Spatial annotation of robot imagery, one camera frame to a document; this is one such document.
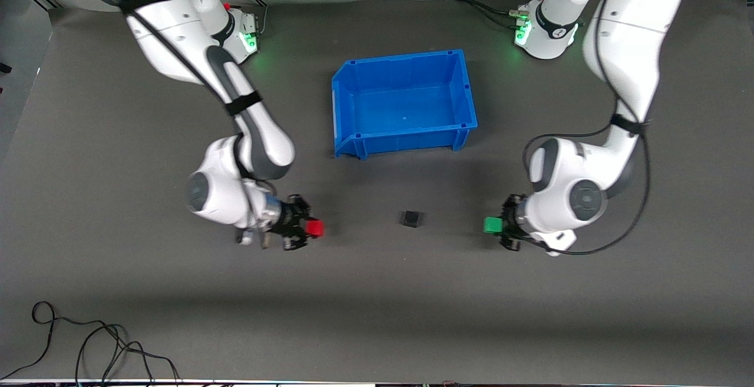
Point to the blue plastic storage bin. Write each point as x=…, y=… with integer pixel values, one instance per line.
x=406, y=107

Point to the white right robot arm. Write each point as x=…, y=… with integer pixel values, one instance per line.
x=253, y=134

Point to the small black cube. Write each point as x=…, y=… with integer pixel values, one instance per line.
x=411, y=219

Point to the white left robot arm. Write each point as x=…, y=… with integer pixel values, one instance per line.
x=624, y=39

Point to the small green cube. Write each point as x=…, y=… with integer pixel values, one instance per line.
x=492, y=225

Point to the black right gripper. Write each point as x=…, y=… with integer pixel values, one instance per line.
x=292, y=216

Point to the dark grey table mat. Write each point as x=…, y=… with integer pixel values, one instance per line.
x=377, y=293

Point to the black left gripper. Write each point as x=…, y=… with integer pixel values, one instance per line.
x=510, y=217

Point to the small red cube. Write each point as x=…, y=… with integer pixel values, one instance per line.
x=314, y=229

